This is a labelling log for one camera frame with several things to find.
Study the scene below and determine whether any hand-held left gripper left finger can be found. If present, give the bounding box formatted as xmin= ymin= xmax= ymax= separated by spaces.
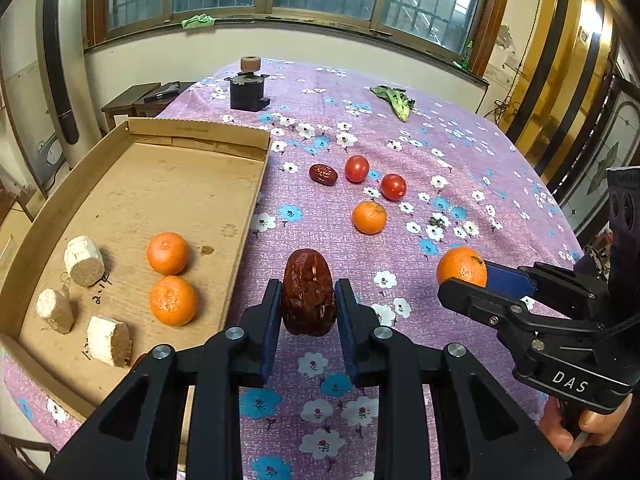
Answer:
xmin=45 ymin=279 xmax=284 ymax=480

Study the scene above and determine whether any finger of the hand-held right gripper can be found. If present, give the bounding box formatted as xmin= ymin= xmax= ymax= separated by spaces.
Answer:
xmin=482 ymin=260 xmax=609 ymax=319
xmin=437 ymin=278 xmax=601 ymax=356

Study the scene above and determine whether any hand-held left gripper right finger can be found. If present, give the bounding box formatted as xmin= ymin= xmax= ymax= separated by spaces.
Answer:
xmin=335 ymin=278 xmax=572 ymax=480

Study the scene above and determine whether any orange tangerine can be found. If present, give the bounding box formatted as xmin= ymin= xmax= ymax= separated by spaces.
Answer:
xmin=146 ymin=232 xmax=190 ymax=276
xmin=351 ymin=200 xmax=388 ymax=235
xmin=150 ymin=275 xmax=198 ymax=326
xmin=436 ymin=246 xmax=488 ymax=288

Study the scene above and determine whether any large red date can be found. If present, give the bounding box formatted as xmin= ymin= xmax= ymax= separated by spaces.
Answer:
xmin=281 ymin=248 xmax=337 ymax=336

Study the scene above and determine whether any red tomato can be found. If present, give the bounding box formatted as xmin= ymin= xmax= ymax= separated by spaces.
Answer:
xmin=344 ymin=155 xmax=370 ymax=184
xmin=380 ymin=173 xmax=407 ymax=202

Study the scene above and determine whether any small red date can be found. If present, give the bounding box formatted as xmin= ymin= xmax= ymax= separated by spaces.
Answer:
xmin=308 ymin=163 xmax=339 ymax=187

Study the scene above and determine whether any cardboard box tray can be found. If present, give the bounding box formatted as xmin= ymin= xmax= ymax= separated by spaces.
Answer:
xmin=0 ymin=117 xmax=273 ymax=423

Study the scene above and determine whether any person's right hand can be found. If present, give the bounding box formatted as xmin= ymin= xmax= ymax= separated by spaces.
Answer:
xmin=537 ymin=395 xmax=640 ymax=463

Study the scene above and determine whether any purple floral tablecloth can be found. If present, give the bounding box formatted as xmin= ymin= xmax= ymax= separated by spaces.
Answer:
xmin=0 ymin=57 xmax=586 ymax=480

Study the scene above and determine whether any white yam piece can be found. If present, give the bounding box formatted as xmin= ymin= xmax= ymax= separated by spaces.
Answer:
xmin=35 ymin=288 xmax=75 ymax=334
xmin=63 ymin=235 xmax=105 ymax=287
xmin=86 ymin=315 xmax=134 ymax=367

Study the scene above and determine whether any patterned glass door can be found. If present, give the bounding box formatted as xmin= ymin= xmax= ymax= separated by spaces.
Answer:
xmin=565 ymin=75 xmax=640 ymax=221

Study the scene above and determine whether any green bok choy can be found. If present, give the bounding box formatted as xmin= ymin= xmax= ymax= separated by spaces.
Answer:
xmin=370 ymin=85 xmax=417 ymax=123

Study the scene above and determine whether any golden door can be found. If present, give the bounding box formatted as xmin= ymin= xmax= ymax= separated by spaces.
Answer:
xmin=505 ymin=0 xmax=621 ymax=196

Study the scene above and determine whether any small black block device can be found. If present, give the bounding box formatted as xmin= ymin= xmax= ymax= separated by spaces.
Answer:
xmin=222 ymin=71 xmax=271 ymax=112

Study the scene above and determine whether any flat black device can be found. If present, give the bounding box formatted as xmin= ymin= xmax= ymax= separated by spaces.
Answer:
xmin=142 ymin=82 xmax=181 ymax=103

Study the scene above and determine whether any dark wooden stool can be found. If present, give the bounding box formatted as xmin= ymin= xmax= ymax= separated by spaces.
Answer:
xmin=101 ymin=81 xmax=196 ymax=133

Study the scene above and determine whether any white floor air conditioner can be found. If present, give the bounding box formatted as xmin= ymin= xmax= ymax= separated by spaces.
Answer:
xmin=0 ymin=0 xmax=108 ymax=171

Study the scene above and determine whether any hanging black cable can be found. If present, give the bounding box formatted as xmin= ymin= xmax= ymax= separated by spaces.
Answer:
xmin=487 ymin=72 xmax=518 ymax=123

